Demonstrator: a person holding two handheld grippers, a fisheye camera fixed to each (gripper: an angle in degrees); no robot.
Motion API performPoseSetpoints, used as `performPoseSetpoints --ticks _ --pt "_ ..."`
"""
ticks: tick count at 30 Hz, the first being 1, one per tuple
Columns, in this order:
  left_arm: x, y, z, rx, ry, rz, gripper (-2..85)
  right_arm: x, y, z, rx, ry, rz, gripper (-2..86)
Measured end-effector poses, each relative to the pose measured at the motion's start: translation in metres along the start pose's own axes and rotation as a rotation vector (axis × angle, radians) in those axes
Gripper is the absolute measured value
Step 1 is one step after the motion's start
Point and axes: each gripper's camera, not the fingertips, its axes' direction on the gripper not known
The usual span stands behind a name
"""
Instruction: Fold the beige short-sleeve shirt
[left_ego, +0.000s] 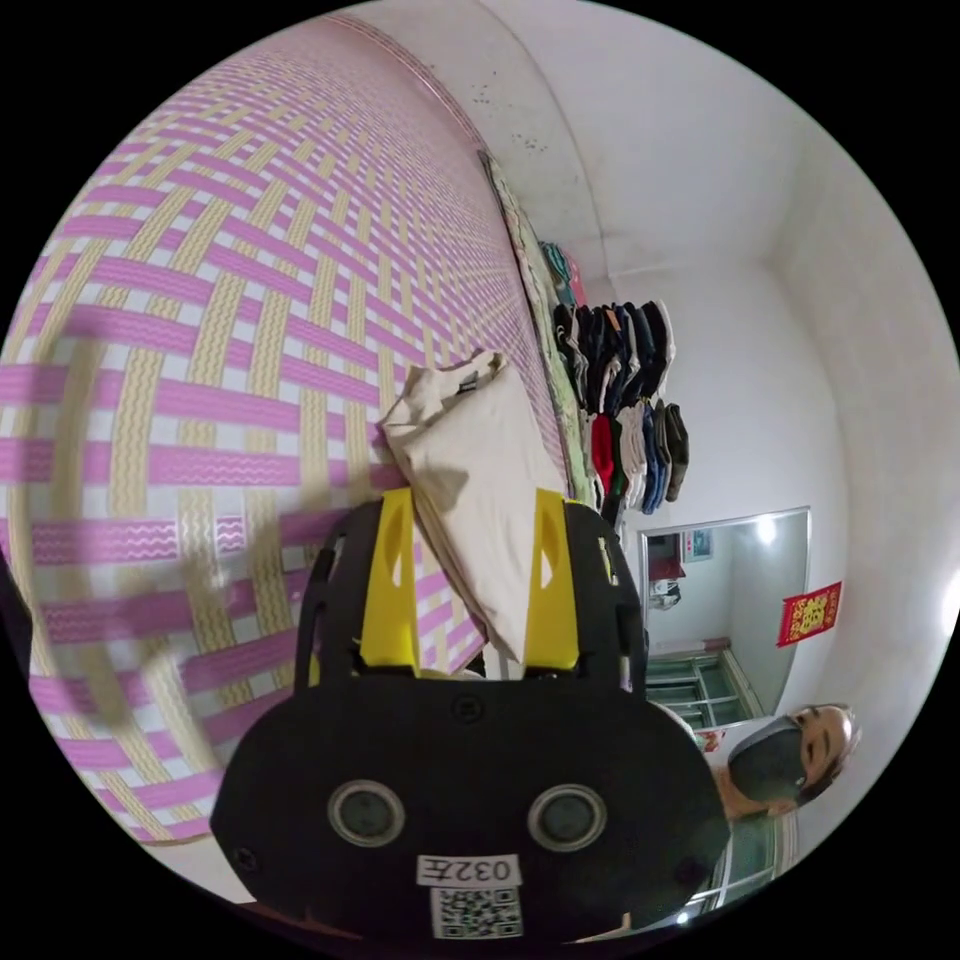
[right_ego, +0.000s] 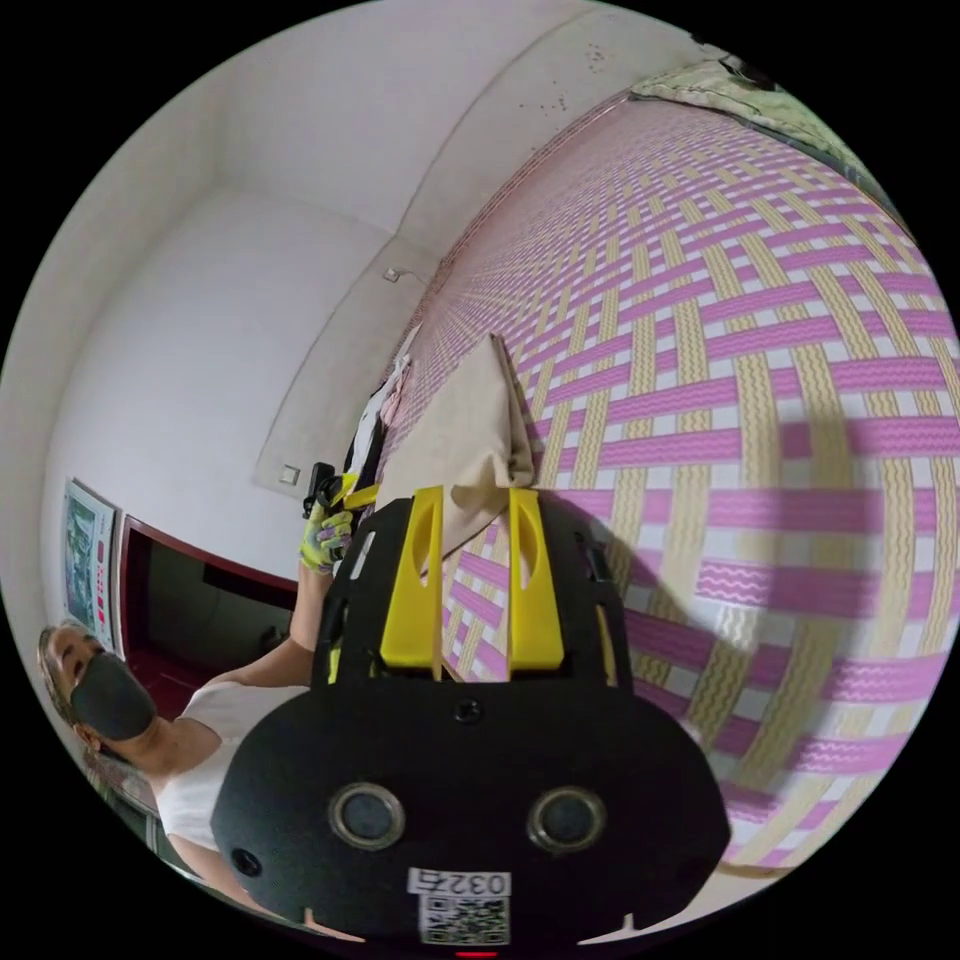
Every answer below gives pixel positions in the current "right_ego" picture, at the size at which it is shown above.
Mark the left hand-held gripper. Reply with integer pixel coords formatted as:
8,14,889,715
302,461,382,520

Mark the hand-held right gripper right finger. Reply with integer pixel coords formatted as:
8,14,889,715
507,486,566,674

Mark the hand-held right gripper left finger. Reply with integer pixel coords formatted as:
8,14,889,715
379,485,446,681

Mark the beige short-sleeve shirt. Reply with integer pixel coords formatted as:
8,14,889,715
374,332,546,564

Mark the person's left forearm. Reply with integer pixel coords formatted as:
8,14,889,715
238,560,336,688

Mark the person's left hand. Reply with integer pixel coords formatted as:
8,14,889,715
298,500,357,576

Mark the pile of clothes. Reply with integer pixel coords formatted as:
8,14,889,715
341,352,415,493

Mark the dark red door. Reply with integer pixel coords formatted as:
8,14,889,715
118,512,303,710

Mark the person's body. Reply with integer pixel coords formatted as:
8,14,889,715
37,622,320,898

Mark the bed with pink woven mat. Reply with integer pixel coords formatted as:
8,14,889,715
365,71,960,880

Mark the pale green blanket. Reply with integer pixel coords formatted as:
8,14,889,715
628,59,890,200

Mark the wall calendar poster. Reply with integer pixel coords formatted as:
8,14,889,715
59,476,123,655

